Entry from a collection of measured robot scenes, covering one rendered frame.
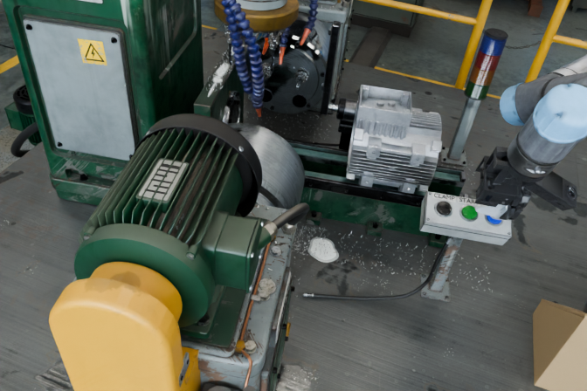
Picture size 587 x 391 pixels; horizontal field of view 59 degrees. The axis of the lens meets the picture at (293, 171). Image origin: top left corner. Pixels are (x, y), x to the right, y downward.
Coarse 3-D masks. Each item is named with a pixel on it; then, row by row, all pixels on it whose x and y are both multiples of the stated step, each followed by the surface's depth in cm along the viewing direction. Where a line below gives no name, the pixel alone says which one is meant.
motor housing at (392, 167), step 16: (416, 112) 123; (352, 128) 134; (416, 128) 118; (432, 128) 119; (352, 144) 120; (384, 144) 119; (400, 144) 119; (352, 160) 120; (368, 160) 120; (384, 160) 119; (400, 160) 118; (432, 160) 118; (384, 176) 122; (400, 176) 121; (416, 176) 120; (432, 176) 119
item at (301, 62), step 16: (304, 16) 147; (288, 32) 137; (320, 32) 145; (288, 48) 138; (304, 48) 138; (320, 48) 140; (288, 64) 141; (304, 64) 140; (320, 64) 140; (272, 80) 145; (288, 80) 144; (304, 80) 140; (320, 80) 143; (272, 96) 148; (288, 96) 147; (304, 96) 146; (320, 96) 146; (288, 112) 151
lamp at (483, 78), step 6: (474, 66) 141; (474, 72) 141; (480, 72) 140; (486, 72) 140; (492, 72) 140; (474, 78) 142; (480, 78) 141; (486, 78) 140; (492, 78) 142; (480, 84) 142; (486, 84) 142
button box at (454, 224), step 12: (432, 192) 105; (432, 204) 104; (456, 204) 104; (468, 204) 103; (480, 204) 104; (420, 216) 107; (432, 216) 102; (444, 216) 102; (456, 216) 102; (480, 216) 102; (420, 228) 105; (432, 228) 104; (444, 228) 103; (456, 228) 102; (468, 228) 101; (480, 228) 101; (492, 228) 101; (504, 228) 101; (480, 240) 104; (492, 240) 103; (504, 240) 102
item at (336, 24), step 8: (336, 24) 123; (328, 32) 125; (336, 32) 124; (336, 40) 125; (328, 48) 127; (336, 48) 126; (328, 56) 128; (328, 64) 129; (328, 72) 131; (328, 80) 132; (328, 88) 134; (328, 96) 135; (328, 104) 137
